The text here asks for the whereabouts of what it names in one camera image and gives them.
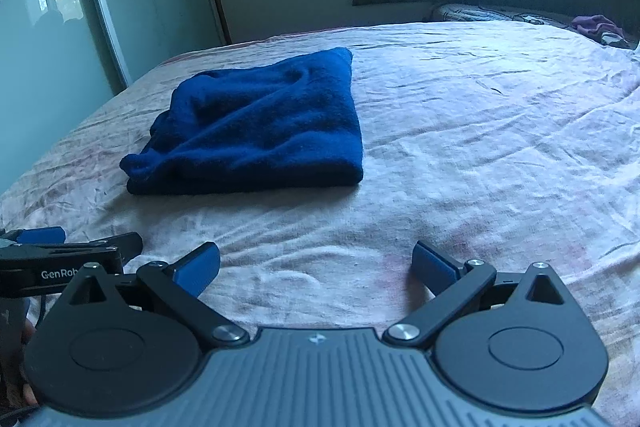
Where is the patterned pillow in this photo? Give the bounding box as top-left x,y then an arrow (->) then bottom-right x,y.
431,3 -> 586,30

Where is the purple cloth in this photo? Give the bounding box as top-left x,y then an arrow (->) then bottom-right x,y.
571,14 -> 623,40

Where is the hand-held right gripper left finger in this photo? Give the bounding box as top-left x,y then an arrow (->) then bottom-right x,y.
65,241 -> 251,350

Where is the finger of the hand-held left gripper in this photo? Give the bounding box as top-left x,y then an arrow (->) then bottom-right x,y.
0,226 -> 67,249
30,232 -> 144,267

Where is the blue knit sweater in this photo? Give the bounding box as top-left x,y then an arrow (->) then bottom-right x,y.
120,47 -> 364,196

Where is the person's left hand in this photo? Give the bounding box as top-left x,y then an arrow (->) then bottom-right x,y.
0,322 -> 42,409

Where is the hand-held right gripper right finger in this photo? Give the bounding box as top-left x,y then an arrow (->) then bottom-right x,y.
382,239 -> 571,350

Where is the bed with pink sheet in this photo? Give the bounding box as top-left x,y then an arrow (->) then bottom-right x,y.
0,21 -> 640,427

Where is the glass sliding wardrobe door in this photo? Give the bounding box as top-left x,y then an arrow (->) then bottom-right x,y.
0,0 -> 233,192

